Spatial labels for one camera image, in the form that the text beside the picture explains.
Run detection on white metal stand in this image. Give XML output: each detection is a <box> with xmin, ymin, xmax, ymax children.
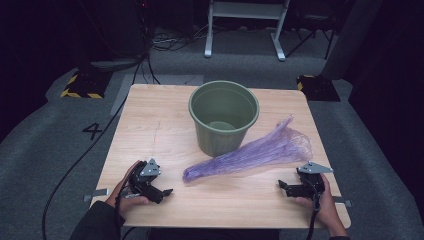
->
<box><xmin>203</xmin><ymin>0</ymin><xmax>291</xmax><ymax>63</ymax></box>

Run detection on grey table bracket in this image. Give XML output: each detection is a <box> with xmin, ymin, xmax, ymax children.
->
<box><xmin>83</xmin><ymin>188</ymin><xmax>110</xmax><ymax>203</ymax></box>
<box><xmin>331</xmin><ymin>196</ymin><xmax>353</xmax><ymax>208</ymax></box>

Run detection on black tripod legs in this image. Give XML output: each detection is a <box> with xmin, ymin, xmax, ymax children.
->
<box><xmin>285</xmin><ymin>13</ymin><xmax>337</xmax><ymax>61</ymax></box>

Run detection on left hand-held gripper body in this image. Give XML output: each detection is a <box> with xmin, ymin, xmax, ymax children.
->
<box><xmin>128</xmin><ymin>158</ymin><xmax>164</xmax><ymax>204</ymax></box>

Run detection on long black floor cable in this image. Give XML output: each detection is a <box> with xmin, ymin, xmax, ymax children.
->
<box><xmin>41</xmin><ymin>54</ymin><xmax>149</xmax><ymax>240</ymax></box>

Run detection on purple plastic bag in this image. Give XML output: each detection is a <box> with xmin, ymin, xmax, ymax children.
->
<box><xmin>182</xmin><ymin>114</ymin><xmax>314</xmax><ymax>183</ymax></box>

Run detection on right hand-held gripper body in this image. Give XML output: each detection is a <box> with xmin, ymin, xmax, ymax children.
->
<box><xmin>287</xmin><ymin>161</ymin><xmax>334</xmax><ymax>200</ymax></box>

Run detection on tangle of floor cables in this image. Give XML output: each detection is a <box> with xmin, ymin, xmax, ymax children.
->
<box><xmin>150</xmin><ymin>23</ymin><xmax>209</xmax><ymax>52</ymax></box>

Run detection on person's right hand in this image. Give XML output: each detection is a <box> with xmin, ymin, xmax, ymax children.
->
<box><xmin>294</xmin><ymin>174</ymin><xmax>349</xmax><ymax>238</ymax></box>

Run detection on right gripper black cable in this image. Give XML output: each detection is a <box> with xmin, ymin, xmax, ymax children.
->
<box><xmin>305</xmin><ymin>186</ymin><xmax>322</xmax><ymax>240</ymax></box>

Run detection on person's left hand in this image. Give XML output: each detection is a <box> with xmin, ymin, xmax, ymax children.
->
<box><xmin>105</xmin><ymin>160</ymin><xmax>150</xmax><ymax>221</ymax></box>

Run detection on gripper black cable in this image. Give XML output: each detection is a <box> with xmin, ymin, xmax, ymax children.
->
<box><xmin>114</xmin><ymin>166</ymin><xmax>148</xmax><ymax>240</ymax></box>
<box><xmin>305</xmin><ymin>186</ymin><xmax>322</xmax><ymax>240</ymax></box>

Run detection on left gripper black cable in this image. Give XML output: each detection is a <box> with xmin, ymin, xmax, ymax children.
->
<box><xmin>114</xmin><ymin>166</ymin><xmax>148</xmax><ymax>240</ymax></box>

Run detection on green plastic bucket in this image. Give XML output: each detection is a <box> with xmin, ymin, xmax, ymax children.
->
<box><xmin>188</xmin><ymin>80</ymin><xmax>260</xmax><ymax>158</ymax></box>

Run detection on grey post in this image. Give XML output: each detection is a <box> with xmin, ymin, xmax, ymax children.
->
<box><xmin>319</xmin><ymin>0</ymin><xmax>384</xmax><ymax>81</ymax></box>

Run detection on black yellow striped base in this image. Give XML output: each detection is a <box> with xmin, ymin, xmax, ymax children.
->
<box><xmin>60</xmin><ymin>69</ymin><xmax>113</xmax><ymax>100</ymax></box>
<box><xmin>296</xmin><ymin>74</ymin><xmax>342</xmax><ymax>103</ymax></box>

